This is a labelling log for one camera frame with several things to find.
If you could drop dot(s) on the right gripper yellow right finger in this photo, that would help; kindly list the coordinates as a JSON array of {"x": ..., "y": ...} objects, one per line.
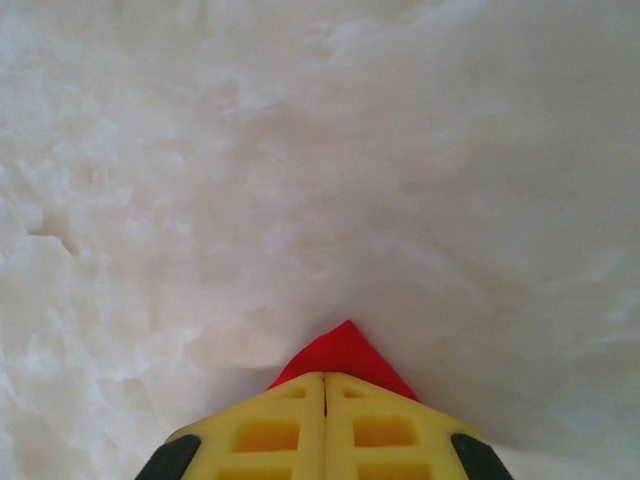
[{"x": 400, "y": 440}]

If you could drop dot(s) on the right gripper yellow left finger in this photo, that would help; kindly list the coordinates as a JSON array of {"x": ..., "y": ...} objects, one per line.
[{"x": 260, "y": 440}]

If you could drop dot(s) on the red t-shirt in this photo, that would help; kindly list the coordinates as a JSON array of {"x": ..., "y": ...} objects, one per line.
[{"x": 345, "y": 350}]

